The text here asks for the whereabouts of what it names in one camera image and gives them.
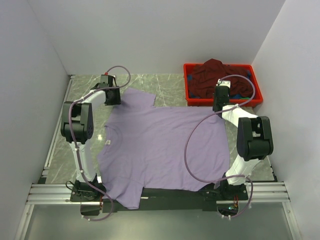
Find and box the lavender t shirt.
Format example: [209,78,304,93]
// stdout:
[97,88,230,209]

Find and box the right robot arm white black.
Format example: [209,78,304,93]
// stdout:
[213,86,274,200]

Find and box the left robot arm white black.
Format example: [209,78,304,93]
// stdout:
[60,87,121,183]

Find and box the green garment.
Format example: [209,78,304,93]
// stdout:
[240,97,250,101]

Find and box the dark red t shirt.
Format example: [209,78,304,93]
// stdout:
[187,58,253,99]

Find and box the red plastic bin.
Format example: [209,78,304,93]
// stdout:
[183,63,264,108]

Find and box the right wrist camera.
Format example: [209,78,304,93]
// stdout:
[216,79,231,88]

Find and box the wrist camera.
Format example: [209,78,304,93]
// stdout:
[99,74,118,88]
[216,79,231,88]

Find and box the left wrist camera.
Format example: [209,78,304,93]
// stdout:
[99,74,118,88]

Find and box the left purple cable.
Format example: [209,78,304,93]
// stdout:
[68,65,131,222]

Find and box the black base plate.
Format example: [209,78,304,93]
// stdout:
[70,180,249,216]

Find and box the aluminium front rail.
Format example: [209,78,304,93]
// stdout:
[26,182,291,205]

